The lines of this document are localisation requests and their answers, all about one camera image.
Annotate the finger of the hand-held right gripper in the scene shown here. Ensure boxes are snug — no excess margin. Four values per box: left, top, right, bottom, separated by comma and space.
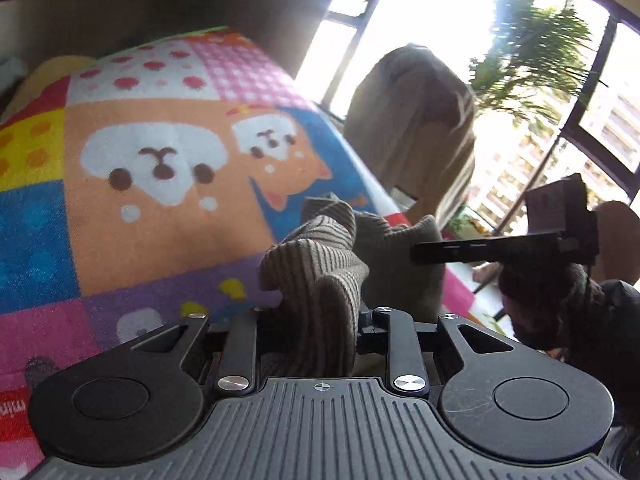
410, 238, 567, 266

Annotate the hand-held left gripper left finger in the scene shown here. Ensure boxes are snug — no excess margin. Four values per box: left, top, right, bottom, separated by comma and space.
131, 307, 259, 396

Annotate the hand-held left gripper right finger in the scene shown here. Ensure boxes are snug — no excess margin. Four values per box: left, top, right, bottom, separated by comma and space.
357, 306, 522, 395

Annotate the grey striped towel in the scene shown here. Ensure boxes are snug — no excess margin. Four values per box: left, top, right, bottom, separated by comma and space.
257, 197, 447, 379

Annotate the person's right forearm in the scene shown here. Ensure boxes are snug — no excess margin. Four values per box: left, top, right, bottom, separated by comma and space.
560, 279, 640, 441

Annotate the person's right hand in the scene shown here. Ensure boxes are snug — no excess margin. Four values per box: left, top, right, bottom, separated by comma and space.
499, 262, 596, 357

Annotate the tan rounded object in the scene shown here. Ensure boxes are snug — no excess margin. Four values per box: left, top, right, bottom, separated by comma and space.
596, 201, 640, 285

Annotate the cloth draped chair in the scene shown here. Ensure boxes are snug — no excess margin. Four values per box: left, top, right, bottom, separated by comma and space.
342, 44, 477, 227

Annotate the green potted plant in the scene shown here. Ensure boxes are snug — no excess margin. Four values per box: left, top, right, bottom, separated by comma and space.
448, 0, 603, 237

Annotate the colourful cartoon printed mat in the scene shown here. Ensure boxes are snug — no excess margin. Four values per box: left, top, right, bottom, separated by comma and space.
0, 27, 477, 480

